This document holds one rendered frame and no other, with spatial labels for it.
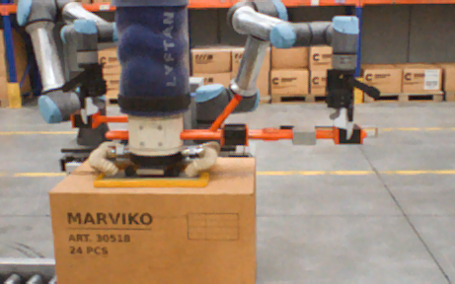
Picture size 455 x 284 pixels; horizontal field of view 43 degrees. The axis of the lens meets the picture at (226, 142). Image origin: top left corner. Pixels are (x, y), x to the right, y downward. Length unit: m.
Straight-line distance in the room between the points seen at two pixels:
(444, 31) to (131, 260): 9.38
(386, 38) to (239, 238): 8.96
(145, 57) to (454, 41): 9.35
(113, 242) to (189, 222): 0.24
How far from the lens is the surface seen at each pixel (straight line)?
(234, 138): 1.76
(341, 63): 1.75
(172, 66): 1.72
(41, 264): 2.48
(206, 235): 1.69
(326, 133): 1.78
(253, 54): 2.24
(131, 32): 1.70
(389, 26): 10.48
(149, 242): 1.73
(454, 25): 10.77
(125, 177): 1.76
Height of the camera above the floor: 1.62
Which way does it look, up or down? 14 degrees down
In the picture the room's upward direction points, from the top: 1 degrees counter-clockwise
